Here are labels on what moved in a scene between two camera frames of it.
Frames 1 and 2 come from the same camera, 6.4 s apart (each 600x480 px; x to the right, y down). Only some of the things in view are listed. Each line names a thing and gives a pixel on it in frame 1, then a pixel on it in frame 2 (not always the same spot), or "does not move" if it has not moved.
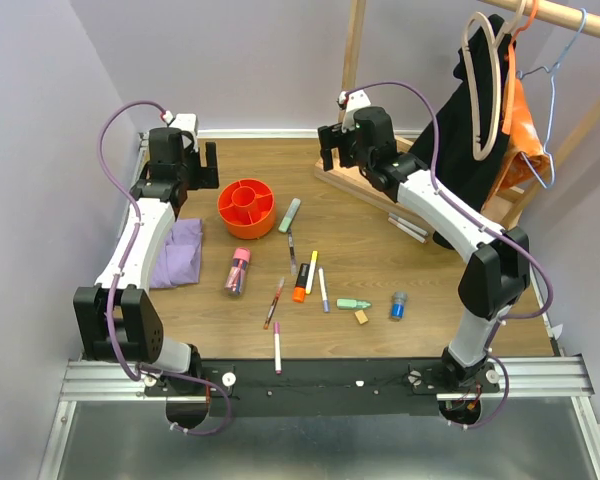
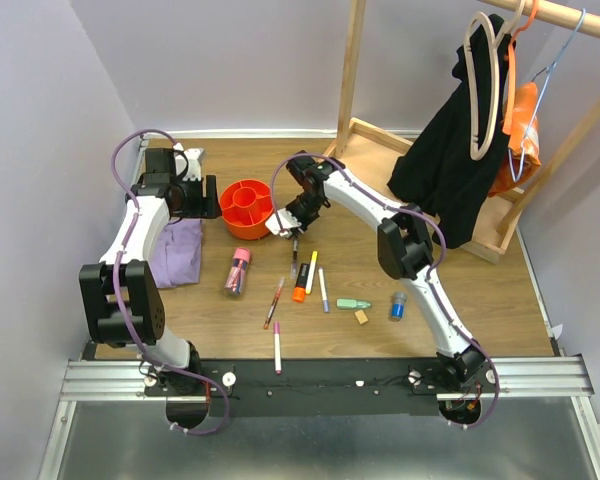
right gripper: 332,139 -> 300,231
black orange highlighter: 300,288 does not move
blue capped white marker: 324,290 does not move
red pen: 274,303 does not move
